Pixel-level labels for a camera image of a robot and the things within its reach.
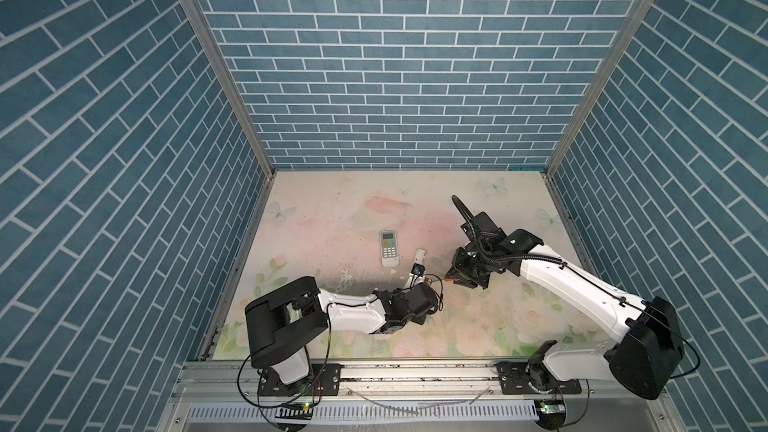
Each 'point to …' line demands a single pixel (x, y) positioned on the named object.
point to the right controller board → (550, 413)
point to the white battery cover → (419, 256)
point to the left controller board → (295, 410)
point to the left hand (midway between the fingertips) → (420, 309)
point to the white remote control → (389, 248)
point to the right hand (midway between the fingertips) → (441, 273)
